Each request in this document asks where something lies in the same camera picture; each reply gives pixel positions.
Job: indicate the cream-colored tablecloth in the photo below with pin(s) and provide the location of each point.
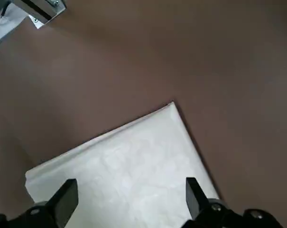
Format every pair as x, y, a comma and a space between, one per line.
133, 166

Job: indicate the aluminium camera post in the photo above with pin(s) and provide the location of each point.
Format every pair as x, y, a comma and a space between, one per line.
39, 9

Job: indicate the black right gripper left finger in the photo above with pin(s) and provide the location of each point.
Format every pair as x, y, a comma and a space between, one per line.
62, 202

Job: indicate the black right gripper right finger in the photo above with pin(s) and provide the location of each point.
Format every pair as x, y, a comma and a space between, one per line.
197, 202

